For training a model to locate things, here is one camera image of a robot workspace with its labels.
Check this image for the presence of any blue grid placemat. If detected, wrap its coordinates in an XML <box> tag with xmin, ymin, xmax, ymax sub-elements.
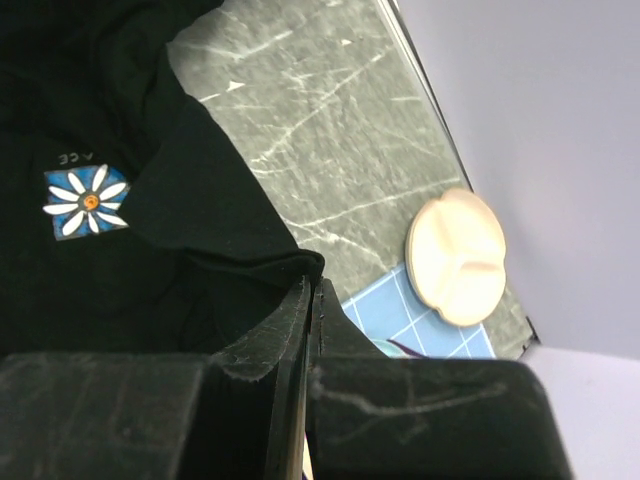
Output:
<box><xmin>342</xmin><ymin>264</ymin><xmax>495</xmax><ymax>359</ymax></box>

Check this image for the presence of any black daisy t-shirt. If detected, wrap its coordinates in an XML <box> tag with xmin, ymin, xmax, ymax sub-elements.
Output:
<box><xmin>1</xmin><ymin>1</ymin><xmax>324</xmax><ymax>355</ymax></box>

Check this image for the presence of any purple plastic fork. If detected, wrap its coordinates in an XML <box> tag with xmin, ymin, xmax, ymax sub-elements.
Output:
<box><xmin>387</xmin><ymin>339</ymin><xmax>425</xmax><ymax>358</ymax></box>

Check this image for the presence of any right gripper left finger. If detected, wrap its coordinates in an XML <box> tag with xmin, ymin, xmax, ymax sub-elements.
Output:
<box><xmin>1</xmin><ymin>280</ymin><xmax>311</xmax><ymax>479</ymax></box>

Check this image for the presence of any cream divided dish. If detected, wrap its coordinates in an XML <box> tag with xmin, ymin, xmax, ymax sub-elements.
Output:
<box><xmin>405</xmin><ymin>188</ymin><xmax>507</xmax><ymax>327</ymax></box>

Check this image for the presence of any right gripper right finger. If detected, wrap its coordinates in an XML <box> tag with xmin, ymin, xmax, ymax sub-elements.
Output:
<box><xmin>306</xmin><ymin>280</ymin><xmax>573</xmax><ymax>479</ymax></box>

